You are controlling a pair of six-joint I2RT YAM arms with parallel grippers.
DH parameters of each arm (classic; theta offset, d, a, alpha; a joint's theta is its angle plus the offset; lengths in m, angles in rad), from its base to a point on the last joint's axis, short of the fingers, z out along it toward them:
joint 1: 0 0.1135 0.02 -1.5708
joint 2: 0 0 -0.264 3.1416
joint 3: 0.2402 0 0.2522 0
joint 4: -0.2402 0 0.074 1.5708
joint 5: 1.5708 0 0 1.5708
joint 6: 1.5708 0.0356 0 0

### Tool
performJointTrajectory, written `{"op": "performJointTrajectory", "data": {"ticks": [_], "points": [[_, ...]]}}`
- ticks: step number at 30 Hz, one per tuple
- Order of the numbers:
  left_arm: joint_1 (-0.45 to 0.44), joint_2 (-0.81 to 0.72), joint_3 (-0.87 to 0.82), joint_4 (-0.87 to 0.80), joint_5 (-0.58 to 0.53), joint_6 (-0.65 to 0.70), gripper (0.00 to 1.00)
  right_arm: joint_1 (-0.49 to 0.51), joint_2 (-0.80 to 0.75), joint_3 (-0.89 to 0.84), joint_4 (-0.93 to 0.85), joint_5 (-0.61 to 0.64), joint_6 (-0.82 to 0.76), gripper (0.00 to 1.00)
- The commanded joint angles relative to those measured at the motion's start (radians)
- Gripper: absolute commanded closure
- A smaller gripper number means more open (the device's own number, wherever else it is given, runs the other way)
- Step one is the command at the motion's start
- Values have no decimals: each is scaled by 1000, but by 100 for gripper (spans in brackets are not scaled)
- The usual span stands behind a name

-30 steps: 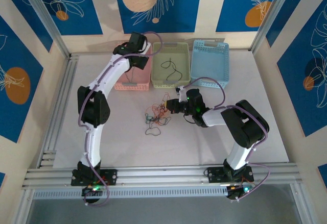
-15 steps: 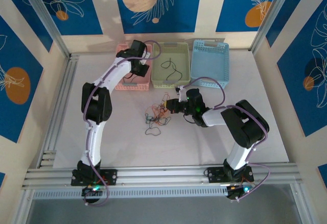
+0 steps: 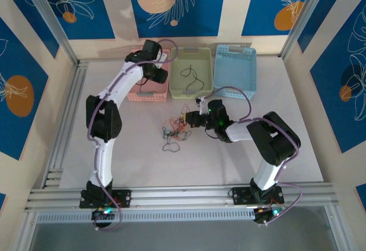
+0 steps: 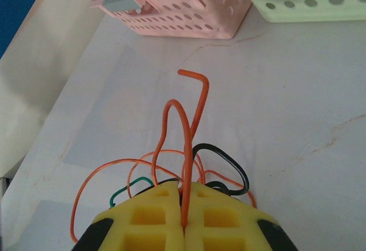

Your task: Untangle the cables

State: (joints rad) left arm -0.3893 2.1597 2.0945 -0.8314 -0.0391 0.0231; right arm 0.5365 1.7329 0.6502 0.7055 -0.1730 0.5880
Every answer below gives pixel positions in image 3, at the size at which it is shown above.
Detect orange thin wire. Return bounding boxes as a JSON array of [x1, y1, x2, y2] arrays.
[[167, 105, 192, 142]]

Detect green thin wire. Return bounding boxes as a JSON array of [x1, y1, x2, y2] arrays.
[[161, 125, 184, 140]]

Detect green plastic basket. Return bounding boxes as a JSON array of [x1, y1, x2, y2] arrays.
[[168, 46, 214, 101]]

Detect pink plastic basket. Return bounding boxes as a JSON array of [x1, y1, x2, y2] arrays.
[[125, 48, 172, 102]]

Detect blue plastic basket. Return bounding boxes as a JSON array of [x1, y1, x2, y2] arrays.
[[212, 43, 258, 99]]

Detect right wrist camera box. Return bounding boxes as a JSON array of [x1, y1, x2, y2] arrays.
[[195, 95, 209, 115]]

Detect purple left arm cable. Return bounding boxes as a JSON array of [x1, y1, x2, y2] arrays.
[[87, 38, 180, 232]]

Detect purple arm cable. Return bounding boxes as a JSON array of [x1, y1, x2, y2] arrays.
[[87, 38, 180, 232], [200, 86, 303, 226]]

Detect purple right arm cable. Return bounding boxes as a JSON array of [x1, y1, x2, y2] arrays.
[[200, 86, 303, 226]]

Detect aluminium frame cross rail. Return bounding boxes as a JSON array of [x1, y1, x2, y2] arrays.
[[24, 184, 340, 213]]

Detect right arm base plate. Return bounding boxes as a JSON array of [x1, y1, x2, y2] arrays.
[[230, 186, 285, 206]]

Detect aluminium frame side rail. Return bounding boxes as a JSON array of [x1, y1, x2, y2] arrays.
[[41, 59, 88, 189]]

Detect grey slotted cable duct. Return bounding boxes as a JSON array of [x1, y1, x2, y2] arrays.
[[35, 208, 258, 224]]

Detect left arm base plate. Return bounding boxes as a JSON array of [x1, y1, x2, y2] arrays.
[[79, 188, 132, 209]]

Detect aluminium frame post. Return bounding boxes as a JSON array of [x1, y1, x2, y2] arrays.
[[21, 0, 80, 65], [279, 0, 351, 60]]

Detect aluminium frame leg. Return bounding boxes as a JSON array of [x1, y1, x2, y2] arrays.
[[324, 205, 352, 251], [13, 210, 39, 251]]

